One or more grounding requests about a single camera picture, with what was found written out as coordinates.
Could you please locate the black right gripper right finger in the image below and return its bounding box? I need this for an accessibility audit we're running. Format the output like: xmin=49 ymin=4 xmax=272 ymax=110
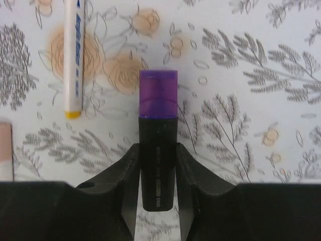
xmin=176 ymin=144 xmax=320 ymax=240

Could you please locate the floral patterned table mat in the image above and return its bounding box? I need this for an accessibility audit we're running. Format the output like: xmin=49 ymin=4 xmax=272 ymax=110
xmin=1 ymin=1 xmax=320 ymax=240

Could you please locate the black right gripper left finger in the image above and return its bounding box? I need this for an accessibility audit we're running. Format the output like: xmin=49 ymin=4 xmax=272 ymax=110
xmin=1 ymin=144 xmax=140 ymax=240

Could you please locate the yellow capped white marker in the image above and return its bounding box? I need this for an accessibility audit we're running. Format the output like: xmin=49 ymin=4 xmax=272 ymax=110
xmin=63 ymin=0 xmax=85 ymax=119

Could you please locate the peach capped white marker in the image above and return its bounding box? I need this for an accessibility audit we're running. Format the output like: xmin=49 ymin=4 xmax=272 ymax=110
xmin=0 ymin=122 xmax=14 ymax=182

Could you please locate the black purple highlighter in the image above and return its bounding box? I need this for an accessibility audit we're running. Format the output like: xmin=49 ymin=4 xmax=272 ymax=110
xmin=138 ymin=70 xmax=178 ymax=212

